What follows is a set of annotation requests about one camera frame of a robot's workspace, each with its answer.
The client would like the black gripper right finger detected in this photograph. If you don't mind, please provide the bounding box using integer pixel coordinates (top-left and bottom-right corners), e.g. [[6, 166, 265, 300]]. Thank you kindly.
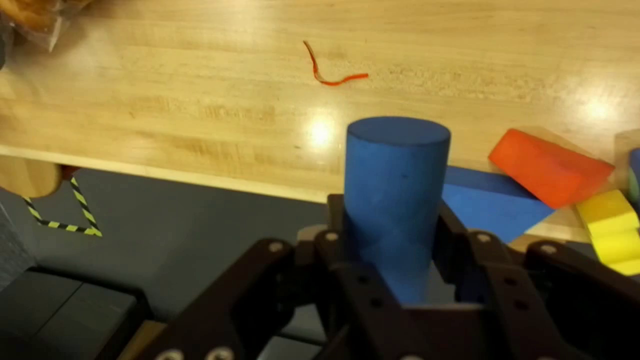
[[431, 201, 640, 360]]

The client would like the blue foam cylinder block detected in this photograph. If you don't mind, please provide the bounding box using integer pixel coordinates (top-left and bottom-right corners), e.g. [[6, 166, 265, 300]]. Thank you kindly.
[[341, 114, 453, 306]]

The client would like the dark grey box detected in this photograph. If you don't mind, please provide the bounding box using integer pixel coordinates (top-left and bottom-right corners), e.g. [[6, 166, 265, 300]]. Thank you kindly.
[[0, 263, 151, 360]]

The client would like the yellow black striped tape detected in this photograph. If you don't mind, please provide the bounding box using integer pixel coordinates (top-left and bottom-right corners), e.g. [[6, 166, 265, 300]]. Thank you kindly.
[[21, 173, 105, 239]]

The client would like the red foam triangle block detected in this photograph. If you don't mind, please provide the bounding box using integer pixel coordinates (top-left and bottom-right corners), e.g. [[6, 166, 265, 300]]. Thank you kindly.
[[485, 125, 616, 210]]

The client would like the small orange rubber band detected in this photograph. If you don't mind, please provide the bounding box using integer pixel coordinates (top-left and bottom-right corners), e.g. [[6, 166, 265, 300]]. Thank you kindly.
[[301, 40, 369, 88]]

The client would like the bagged bread loaf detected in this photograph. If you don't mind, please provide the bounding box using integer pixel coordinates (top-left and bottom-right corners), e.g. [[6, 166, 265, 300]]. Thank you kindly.
[[0, 0, 96, 54]]

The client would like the yellow foam block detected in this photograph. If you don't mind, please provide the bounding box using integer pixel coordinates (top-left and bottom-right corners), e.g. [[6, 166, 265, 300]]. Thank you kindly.
[[574, 188, 640, 277]]

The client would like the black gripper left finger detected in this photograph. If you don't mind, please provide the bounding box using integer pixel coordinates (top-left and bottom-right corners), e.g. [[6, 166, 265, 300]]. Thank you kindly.
[[136, 191, 427, 360]]

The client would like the blue foam flat block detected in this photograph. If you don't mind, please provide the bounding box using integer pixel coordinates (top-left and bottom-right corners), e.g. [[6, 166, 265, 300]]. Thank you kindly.
[[437, 163, 556, 246]]

